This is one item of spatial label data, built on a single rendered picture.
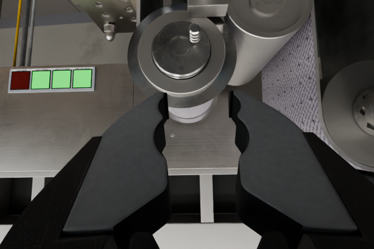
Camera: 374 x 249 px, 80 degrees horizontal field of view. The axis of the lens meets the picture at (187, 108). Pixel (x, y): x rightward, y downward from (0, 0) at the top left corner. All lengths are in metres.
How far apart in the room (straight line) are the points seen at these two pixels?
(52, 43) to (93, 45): 0.45
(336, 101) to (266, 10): 0.15
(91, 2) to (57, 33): 2.21
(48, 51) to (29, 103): 2.06
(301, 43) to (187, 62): 0.18
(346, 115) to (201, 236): 0.46
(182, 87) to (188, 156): 0.35
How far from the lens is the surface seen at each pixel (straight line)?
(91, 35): 2.63
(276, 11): 0.35
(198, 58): 0.29
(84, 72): 0.71
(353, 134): 0.35
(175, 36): 0.30
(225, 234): 0.66
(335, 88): 0.35
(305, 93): 0.37
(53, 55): 2.77
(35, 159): 0.76
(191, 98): 0.29
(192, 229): 0.66
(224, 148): 0.62
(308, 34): 0.37
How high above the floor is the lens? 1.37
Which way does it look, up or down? 8 degrees down
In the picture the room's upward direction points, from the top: 179 degrees clockwise
